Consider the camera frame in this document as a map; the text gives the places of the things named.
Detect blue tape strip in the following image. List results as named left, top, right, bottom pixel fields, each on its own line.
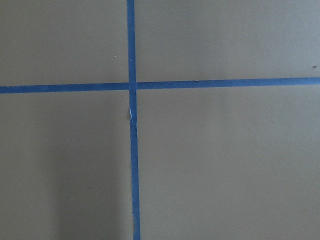
left=0, top=76, right=320, bottom=95
left=126, top=0, right=142, bottom=240

